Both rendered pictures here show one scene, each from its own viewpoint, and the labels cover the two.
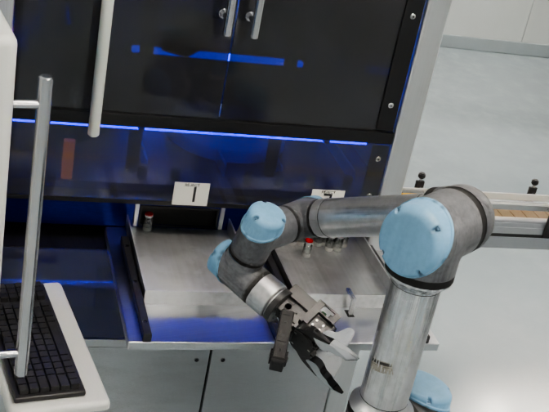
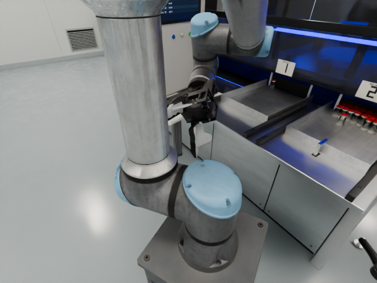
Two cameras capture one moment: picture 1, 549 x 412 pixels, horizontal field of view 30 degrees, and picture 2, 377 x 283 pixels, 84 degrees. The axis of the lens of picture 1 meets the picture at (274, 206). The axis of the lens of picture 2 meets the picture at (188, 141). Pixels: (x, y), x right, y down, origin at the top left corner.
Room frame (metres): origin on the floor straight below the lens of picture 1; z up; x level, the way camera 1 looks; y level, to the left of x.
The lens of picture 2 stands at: (1.46, -0.59, 1.31)
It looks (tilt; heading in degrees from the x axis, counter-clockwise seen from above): 36 degrees down; 73
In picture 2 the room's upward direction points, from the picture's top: straight up
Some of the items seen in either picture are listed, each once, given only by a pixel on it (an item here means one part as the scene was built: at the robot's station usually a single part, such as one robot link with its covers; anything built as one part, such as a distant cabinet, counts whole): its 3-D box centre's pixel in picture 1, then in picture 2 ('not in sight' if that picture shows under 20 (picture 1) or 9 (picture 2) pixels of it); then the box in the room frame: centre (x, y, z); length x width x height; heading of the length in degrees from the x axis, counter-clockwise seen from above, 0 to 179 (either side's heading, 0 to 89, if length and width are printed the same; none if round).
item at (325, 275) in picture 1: (327, 262); (345, 129); (2.19, -0.15, 0.90); 0.34 x 0.26 x 0.04; 19
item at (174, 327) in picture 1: (265, 285); (289, 122); (2.06, -0.01, 0.87); 0.70 x 0.48 x 0.02; 109
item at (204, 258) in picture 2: not in sight; (208, 229); (1.59, -0.34, 0.84); 0.15 x 0.15 x 0.10
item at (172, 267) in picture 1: (189, 257); (266, 97); (2.07, 0.17, 0.90); 0.34 x 0.26 x 0.04; 19
